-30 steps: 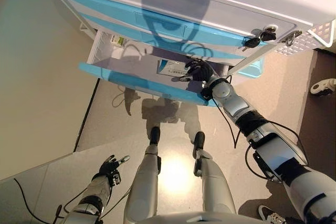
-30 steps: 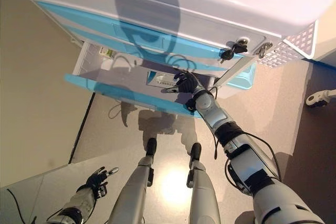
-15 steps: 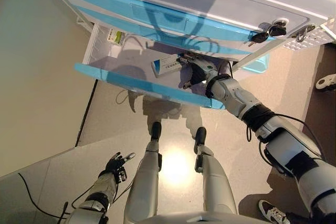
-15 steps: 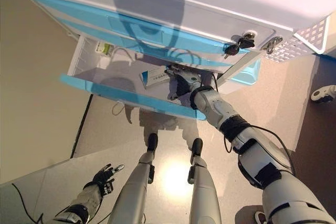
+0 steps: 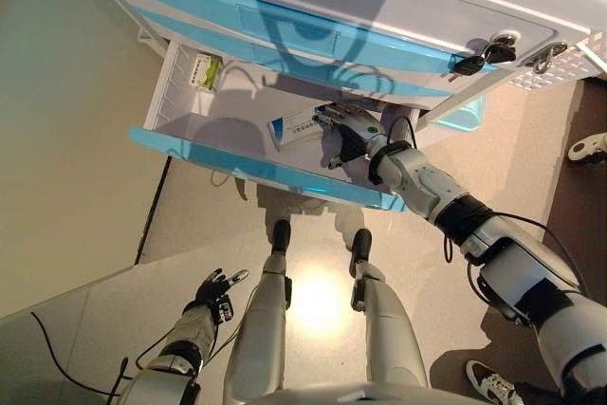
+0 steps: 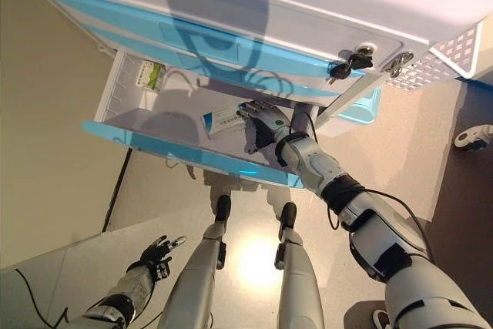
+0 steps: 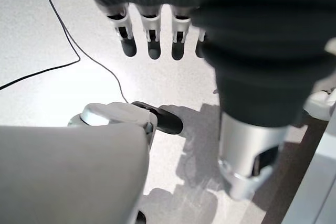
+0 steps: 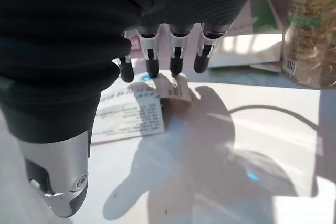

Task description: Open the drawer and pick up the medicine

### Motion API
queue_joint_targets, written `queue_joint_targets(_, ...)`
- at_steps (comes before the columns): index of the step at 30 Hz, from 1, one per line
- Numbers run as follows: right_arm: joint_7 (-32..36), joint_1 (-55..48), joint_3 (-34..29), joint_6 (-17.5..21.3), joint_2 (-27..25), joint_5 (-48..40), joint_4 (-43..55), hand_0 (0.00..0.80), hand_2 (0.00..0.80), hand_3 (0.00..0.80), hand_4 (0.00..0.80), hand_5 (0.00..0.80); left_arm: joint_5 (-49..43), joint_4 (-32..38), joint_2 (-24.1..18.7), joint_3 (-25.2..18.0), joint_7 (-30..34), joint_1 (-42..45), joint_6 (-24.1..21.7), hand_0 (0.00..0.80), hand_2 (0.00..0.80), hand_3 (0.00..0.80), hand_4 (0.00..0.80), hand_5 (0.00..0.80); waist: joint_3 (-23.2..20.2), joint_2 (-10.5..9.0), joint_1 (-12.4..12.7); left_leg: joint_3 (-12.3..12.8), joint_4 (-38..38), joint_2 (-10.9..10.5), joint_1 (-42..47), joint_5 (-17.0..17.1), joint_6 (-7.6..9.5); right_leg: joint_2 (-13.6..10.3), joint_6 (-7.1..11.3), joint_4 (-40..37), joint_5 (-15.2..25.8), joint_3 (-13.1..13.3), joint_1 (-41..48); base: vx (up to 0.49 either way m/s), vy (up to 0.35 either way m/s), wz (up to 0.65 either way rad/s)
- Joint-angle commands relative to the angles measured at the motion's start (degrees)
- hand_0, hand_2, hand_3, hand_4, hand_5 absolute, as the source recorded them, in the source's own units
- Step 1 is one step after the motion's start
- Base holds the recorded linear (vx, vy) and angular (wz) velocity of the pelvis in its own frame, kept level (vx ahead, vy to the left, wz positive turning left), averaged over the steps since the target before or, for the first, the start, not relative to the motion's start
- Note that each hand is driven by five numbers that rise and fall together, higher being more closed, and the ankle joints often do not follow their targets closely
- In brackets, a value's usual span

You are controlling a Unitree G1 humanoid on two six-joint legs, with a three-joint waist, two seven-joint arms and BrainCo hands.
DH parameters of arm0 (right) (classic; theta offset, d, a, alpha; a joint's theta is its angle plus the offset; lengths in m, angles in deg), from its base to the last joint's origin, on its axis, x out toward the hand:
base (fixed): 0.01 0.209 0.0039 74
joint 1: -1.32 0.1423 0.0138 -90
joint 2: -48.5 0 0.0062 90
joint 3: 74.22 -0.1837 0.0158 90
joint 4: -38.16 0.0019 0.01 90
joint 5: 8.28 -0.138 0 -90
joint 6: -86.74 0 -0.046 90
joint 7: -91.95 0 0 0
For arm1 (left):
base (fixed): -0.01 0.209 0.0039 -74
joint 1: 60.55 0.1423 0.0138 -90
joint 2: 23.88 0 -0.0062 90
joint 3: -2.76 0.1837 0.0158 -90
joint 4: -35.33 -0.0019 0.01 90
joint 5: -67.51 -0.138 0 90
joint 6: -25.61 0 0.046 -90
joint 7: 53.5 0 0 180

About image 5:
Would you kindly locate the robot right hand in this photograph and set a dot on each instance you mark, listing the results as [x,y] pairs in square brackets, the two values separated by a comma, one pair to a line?
[355,134]

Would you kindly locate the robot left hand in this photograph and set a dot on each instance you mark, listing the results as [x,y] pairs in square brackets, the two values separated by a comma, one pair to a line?
[213,289]

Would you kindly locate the blue white medicine box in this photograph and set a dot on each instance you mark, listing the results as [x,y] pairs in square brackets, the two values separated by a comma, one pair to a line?
[291,132]

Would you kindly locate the robot left arm silver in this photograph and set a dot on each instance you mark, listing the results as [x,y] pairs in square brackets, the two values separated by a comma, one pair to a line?
[189,329]

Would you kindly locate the robot right arm silver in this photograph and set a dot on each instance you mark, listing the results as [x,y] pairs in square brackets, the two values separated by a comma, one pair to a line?
[417,177]

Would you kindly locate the green white medicine box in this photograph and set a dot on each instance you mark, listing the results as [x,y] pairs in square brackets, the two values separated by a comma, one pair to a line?
[204,73]

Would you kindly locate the robot left leg silver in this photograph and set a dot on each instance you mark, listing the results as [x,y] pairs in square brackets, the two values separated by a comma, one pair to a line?
[258,329]

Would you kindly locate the robot leg silver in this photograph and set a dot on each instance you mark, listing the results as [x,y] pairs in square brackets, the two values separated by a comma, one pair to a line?
[393,324]
[258,329]

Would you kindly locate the robot left foot black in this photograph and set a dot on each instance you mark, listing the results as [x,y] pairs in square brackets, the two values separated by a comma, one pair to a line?
[281,234]

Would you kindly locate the robot foot black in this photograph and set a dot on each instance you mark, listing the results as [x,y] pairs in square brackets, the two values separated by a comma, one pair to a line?
[281,234]
[361,244]

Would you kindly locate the blue lidded waste bin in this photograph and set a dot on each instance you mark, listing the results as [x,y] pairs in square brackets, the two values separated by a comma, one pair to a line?
[462,115]

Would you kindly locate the robot right foot black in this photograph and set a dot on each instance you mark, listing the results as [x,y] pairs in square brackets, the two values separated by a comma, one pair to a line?
[361,244]

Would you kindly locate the black cart keys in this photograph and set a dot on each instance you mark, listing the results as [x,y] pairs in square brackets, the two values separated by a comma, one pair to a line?
[498,51]

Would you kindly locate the robot grey torso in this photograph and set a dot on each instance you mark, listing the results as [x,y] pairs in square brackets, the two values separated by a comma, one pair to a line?
[360,396]

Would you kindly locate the robot right leg silver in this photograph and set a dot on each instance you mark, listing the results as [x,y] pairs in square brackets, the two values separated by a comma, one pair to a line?
[393,324]

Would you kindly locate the metal cart latch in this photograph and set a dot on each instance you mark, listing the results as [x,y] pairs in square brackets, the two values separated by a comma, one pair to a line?
[545,60]

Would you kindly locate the white perforated side basket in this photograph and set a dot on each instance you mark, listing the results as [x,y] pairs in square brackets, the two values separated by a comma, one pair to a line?
[578,61]

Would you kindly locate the person's white sneaker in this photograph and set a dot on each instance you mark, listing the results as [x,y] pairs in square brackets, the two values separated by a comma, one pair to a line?
[493,383]

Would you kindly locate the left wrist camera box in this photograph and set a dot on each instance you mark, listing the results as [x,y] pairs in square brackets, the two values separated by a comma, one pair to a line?
[225,309]

